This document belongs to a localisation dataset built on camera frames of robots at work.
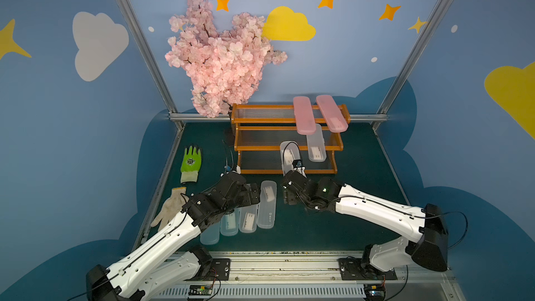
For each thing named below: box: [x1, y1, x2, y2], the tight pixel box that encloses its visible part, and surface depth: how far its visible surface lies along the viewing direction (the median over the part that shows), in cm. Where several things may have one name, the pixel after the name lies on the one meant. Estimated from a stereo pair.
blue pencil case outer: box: [199, 221, 221, 246], surface depth 82 cm
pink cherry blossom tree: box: [165, 0, 288, 118], surface depth 72 cm
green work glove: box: [179, 145, 203, 184], surface depth 104 cm
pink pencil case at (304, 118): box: [292, 96, 317, 136], surface depth 86 cm
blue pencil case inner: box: [220, 208, 239, 237], surface depth 86 cm
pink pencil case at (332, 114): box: [316, 94, 349, 133], surface depth 87 cm
